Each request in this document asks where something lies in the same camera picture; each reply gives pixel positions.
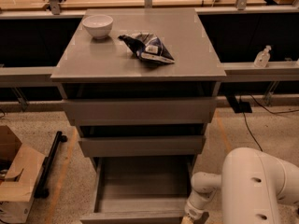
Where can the grey metal rail frame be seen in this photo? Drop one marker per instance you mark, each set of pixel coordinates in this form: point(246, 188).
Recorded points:
point(28, 75)

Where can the clear sanitizer bottle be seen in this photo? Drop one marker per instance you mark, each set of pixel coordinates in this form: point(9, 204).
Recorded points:
point(263, 57)

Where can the grey bottom drawer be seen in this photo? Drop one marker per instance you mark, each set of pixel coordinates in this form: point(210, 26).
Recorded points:
point(140, 190)

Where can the grey drawer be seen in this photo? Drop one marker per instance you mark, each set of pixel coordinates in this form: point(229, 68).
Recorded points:
point(150, 111)
point(142, 146)
point(140, 190)

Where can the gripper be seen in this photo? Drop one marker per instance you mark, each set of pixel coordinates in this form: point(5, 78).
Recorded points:
point(192, 211)

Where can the grey middle drawer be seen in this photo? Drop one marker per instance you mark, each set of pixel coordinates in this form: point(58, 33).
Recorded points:
point(142, 146)

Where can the cardboard box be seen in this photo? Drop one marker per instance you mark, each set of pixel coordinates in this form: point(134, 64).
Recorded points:
point(21, 167)

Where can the grey top drawer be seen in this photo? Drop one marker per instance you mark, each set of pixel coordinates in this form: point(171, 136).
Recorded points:
point(150, 111)

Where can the white ceramic bowl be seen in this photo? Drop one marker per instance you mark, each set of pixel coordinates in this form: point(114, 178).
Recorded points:
point(98, 26)

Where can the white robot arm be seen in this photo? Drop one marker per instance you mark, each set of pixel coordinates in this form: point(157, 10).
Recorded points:
point(252, 183)

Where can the black metal bar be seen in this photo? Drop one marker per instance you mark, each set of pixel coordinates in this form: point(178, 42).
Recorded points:
point(41, 190)

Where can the blue chip bag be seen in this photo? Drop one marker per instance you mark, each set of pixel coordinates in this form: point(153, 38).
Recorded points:
point(147, 47)

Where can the black power box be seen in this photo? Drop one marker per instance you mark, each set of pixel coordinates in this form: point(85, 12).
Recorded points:
point(238, 105)

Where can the grey drawer cabinet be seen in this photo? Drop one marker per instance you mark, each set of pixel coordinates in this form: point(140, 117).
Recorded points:
point(148, 89)

